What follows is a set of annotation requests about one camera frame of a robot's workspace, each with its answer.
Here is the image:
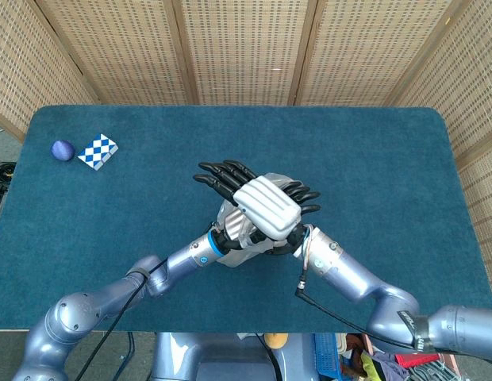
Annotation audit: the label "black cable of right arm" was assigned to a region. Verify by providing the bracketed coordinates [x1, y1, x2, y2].
[294, 269, 492, 364]

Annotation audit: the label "blue-grey robot torso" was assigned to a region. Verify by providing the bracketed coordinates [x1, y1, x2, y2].
[150, 332, 322, 381]

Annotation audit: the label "teal table cloth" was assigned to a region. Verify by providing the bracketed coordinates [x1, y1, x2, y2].
[0, 105, 490, 333]

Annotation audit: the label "woven wooden folding screen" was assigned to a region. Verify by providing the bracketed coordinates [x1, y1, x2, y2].
[0, 0, 492, 279]

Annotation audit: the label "clear plastic bag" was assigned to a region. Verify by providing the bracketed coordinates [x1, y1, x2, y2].
[216, 172, 302, 267]

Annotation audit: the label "red book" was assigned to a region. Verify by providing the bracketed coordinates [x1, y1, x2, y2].
[395, 351, 441, 368]

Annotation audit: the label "blue plastic basket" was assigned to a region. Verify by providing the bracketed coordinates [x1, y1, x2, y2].
[312, 333, 342, 376]

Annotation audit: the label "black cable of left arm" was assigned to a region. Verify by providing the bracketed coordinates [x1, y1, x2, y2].
[75, 257, 170, 381]

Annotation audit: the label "black floor cable bundle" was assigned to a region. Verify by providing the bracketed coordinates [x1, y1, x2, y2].
[0, 160, 17, 229]

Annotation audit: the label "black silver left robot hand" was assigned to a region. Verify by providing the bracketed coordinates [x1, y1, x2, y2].
[212, 180, 321, 257]

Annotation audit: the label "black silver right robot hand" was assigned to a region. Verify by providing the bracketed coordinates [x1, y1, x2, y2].
[193, 159, 306, 247]

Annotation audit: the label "black cable under table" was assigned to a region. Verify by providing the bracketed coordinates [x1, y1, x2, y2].
[113, 332, 136, 381]

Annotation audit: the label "purple and yellow cloth pile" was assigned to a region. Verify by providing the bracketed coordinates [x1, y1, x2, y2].
[340, 337, 409, 381]

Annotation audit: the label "dark blue ball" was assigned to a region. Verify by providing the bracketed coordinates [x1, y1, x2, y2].
[51, 140, 76, 162]

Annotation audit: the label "blue white checkered puzzle block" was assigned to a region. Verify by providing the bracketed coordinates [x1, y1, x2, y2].
[77, 133, 120, 171]

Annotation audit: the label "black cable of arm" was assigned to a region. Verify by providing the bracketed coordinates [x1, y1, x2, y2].
[294, 269, 492, 364]
[75, 257, 170, 381]

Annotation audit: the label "yellow orange round object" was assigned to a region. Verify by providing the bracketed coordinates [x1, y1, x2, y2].
[263, 333, 290, 350]

